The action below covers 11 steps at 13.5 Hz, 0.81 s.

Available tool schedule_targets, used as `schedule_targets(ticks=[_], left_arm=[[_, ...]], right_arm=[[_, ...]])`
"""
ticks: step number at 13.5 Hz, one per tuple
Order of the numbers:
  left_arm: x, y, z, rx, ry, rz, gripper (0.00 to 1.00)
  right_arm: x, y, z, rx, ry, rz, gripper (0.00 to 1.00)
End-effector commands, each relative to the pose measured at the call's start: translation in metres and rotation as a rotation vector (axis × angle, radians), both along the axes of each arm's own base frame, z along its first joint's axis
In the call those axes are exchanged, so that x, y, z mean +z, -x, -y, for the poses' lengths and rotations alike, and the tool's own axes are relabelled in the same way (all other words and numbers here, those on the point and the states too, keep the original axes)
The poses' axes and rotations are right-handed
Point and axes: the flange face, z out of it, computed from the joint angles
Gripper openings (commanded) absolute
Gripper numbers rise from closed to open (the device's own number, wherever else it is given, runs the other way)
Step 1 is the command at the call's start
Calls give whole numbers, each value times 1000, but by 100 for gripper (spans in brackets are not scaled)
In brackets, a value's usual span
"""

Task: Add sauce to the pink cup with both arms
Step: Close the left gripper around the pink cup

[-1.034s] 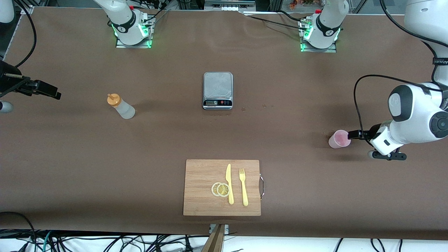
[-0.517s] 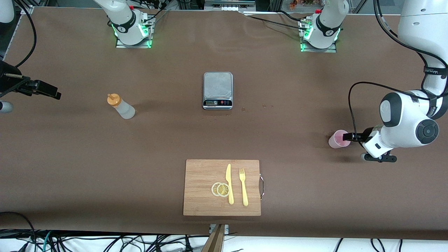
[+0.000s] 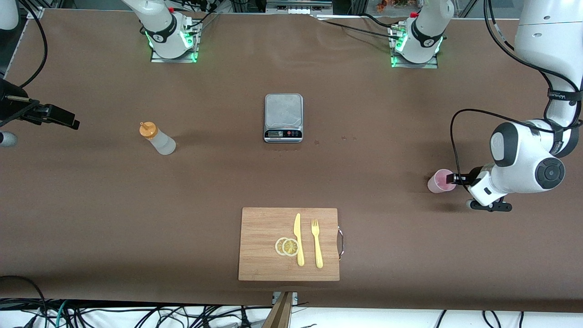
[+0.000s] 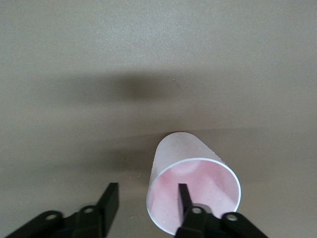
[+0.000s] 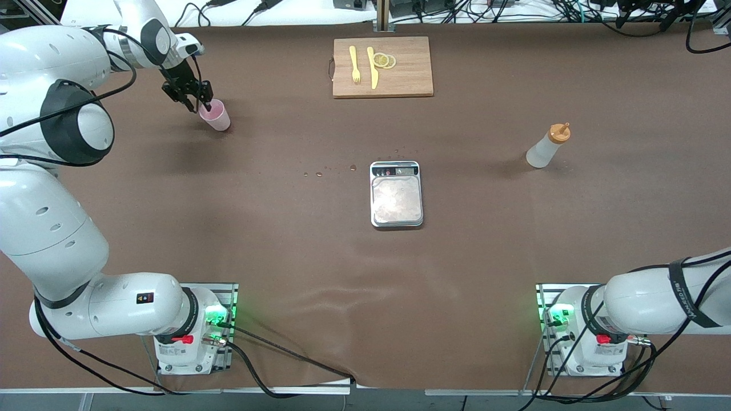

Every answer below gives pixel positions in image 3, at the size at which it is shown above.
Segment black base cables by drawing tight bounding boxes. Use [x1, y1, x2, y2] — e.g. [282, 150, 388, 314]
[182, 0, 224, 35]

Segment looping black floor cable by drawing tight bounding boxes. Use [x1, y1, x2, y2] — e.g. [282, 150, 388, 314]
[0, 275, 47, 316]

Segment teal floor cable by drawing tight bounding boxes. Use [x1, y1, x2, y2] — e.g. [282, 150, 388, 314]
[55, 300, 70, 328]

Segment yellow plastic fork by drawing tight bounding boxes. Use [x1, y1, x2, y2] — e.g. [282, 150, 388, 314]
[311, 219, 324, 269]

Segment yellow plastic knife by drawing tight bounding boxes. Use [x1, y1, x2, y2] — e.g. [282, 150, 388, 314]
[293, 213, 305, 267]

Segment orange green background objects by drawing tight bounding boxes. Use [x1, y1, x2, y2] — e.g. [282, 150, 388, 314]
[376, 0, 411, 12]

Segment silver digital kitchen scale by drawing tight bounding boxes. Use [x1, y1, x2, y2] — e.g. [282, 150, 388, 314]
[264, 93, 304, 144]

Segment long black table cable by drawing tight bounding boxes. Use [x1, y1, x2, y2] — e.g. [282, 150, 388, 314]
[313, 15, 398, 41]

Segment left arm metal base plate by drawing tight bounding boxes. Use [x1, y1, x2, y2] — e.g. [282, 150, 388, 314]
[390, 25, 439, 70]

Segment short black table cable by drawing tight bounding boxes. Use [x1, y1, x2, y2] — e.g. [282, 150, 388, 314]
[361, 13, 400, 30]

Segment wooden post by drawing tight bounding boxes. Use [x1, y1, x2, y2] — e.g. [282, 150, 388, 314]
[262, 292, 294, 328]

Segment wooden cutting board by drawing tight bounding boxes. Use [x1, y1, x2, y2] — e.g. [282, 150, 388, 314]
[238, 207, 340, 282]

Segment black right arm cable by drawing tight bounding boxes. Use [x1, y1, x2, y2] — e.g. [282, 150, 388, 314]
[17, 0, 48, 89]

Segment small metal bracket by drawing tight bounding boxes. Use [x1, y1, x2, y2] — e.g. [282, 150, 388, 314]
[272, 292, 299, 307]

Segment pink plastic cup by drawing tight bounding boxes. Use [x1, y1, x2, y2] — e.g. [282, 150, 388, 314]
[427, 169, 457, 194]

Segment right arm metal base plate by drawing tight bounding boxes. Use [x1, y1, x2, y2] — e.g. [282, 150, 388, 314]
[150, 18, 199, 63]

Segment black floor cable bundle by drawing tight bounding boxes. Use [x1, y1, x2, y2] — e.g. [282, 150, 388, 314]
[0, 298, 274, 328]

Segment grey power strip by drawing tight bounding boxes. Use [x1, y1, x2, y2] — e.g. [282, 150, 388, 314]
[266, 0, 334, 15]

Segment aluminium frame profile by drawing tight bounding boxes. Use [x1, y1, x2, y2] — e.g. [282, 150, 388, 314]
[18, 0, 45, 20]

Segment sauce bottle with orange cap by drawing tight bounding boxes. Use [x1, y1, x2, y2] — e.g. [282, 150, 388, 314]
[139, 121, 177, 156]

